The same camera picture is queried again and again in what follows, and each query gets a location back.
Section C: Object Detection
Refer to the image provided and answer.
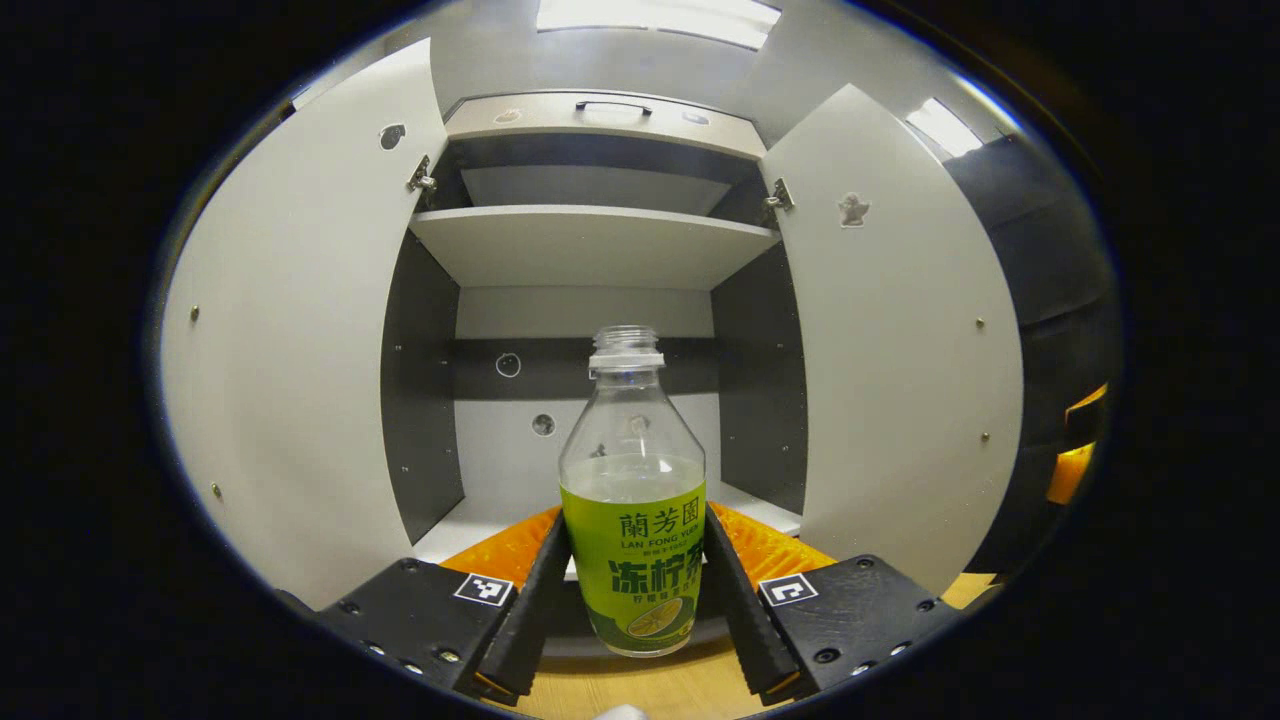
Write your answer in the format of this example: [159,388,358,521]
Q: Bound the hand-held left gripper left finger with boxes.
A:
[318,505,573,706]

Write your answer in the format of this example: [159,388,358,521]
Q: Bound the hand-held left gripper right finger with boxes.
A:
[703,500,966,706]

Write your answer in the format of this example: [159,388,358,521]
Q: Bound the green label plastic bottle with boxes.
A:
[558,325,708,658]

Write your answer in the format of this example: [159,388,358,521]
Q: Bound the white cabinet door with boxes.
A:
[160,38,449,611]
[760,83,1025,598]

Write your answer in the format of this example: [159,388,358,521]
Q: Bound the white and grey cabinet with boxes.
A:
[380,88,809,659]

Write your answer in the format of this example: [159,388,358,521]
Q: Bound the narrow ceiling light panel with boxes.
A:
[905,97,984,158]

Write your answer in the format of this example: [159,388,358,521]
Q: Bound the large ceiling light panel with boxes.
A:
[536,0,783,51]

